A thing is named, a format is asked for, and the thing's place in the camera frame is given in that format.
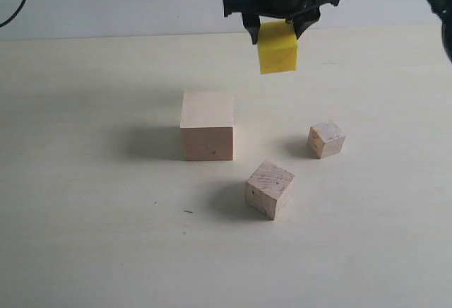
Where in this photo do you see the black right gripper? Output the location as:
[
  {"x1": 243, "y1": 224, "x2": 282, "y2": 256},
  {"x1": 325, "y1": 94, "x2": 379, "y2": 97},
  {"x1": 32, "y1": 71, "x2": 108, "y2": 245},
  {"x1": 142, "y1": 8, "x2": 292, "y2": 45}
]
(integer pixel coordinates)
[{"x1": 222, "y1": 0, "x2": 340, "y2": 45}]

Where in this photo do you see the yellow cube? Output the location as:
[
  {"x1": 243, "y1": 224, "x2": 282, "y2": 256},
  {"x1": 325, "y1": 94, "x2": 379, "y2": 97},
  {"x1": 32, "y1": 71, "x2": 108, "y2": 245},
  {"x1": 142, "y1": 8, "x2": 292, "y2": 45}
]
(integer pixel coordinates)
[{"x1": 257, "y1": 20, "x2": 298, "y2": 74}]

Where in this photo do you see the large wooden cube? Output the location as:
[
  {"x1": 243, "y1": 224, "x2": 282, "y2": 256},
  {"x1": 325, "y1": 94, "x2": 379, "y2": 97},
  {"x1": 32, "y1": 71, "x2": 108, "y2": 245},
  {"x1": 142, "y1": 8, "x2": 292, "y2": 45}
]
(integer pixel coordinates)
[{"x1": 179, "y1": 90, "x2": 234, "y2": 161}]

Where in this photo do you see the small wooden cube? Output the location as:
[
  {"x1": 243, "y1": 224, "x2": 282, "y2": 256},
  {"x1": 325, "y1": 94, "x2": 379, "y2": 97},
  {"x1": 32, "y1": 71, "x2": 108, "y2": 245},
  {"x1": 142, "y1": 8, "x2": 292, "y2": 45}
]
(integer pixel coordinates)
[{"x1": 307, "y1": 120, "x2": 346, "y2": 159}]

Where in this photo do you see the medium wooden cube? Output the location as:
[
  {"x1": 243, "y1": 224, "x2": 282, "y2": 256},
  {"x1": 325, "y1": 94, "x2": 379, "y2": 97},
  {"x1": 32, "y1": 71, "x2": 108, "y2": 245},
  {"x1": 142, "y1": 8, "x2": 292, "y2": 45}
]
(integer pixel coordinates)
[{"x1": 245, "y1": 160, "x2": 295, "y2": 220}]

